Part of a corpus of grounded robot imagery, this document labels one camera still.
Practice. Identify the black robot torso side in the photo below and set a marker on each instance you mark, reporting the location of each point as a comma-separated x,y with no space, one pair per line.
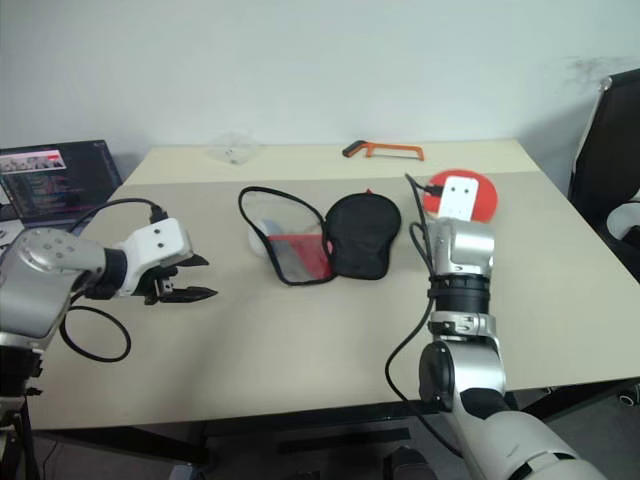
15,400

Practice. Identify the black office chair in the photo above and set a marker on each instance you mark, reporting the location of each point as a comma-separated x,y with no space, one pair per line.
610,150

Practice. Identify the black paddle case clear side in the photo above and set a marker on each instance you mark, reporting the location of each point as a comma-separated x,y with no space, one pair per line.
362,235

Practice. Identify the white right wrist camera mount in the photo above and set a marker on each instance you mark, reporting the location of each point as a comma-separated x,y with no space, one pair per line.
459,197

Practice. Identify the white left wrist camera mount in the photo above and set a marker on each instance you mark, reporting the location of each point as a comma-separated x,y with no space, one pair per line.
157,240

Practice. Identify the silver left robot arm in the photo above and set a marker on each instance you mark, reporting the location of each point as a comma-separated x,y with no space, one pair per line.
45,270

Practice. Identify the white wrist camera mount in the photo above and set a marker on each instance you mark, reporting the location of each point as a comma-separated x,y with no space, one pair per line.
157,240
459,197

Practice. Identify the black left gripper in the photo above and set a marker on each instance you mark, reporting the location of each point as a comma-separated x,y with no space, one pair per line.
161,277

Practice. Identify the red round plate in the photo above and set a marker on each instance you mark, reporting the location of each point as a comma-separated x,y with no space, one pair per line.
487,197

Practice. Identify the open laptop computer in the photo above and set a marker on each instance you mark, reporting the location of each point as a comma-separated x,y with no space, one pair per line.
55,180

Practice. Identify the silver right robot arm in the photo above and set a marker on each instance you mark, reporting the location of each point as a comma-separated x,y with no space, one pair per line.
475,365

